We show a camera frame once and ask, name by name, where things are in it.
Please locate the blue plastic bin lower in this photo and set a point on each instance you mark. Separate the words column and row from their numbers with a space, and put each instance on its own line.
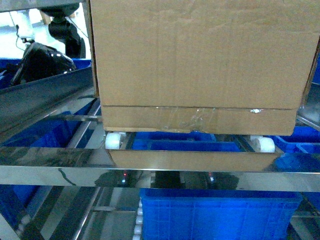
column 185, row 214

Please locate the brown cardboard box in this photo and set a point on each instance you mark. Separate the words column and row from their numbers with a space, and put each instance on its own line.
column 234, row 67

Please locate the blue plastic bin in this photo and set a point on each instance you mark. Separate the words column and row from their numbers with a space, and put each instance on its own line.
column 185, row 214
column 300, row 135
column 193, row 141

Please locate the white roller wheel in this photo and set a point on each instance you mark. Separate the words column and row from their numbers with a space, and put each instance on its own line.
column 114, row 140
column 262, row 144

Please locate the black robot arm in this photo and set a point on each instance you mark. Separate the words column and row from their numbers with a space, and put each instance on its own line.
column 41, row 61

